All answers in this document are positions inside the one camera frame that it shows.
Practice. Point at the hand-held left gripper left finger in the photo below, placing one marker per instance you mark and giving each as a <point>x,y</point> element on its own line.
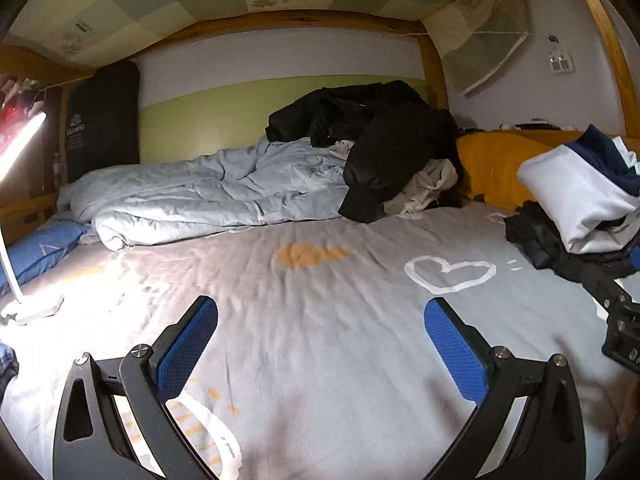
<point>187,350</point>

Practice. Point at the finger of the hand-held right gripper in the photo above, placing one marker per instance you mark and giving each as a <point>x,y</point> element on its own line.
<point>607,290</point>

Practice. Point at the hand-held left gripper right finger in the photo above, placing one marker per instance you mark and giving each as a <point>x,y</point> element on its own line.
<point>457,355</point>

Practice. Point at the white and navy varsity jacket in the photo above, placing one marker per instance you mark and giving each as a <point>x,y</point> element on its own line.
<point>575,195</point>

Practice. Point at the dark puffer jacket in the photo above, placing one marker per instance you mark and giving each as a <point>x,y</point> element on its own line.
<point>545,245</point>

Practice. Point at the white desk lamp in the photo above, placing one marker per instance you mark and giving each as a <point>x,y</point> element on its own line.
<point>40,310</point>

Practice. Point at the light grey duvet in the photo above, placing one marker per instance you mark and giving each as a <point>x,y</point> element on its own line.
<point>200,195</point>

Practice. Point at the orange blanket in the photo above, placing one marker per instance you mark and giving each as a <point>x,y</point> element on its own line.
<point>495,170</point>

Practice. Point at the blue pillow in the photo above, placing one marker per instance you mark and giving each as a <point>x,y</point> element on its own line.
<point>45,250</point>

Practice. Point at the cream garment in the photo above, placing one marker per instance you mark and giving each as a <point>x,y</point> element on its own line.
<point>435,180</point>

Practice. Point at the blue plaid cloth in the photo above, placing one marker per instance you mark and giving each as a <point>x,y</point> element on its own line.
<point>7,365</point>

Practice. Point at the row of small dark items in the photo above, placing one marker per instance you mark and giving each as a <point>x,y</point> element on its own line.
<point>535,124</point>

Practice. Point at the black jacket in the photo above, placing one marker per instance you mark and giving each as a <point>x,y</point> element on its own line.
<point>395,145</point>

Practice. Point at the mesh net curtain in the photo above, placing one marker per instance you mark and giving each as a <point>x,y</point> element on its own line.
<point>480,35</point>

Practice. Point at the white wall socket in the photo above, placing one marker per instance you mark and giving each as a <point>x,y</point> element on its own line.
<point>560,63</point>

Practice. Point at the wooden bed frame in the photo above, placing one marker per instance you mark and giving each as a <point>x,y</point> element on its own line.
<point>432,70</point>

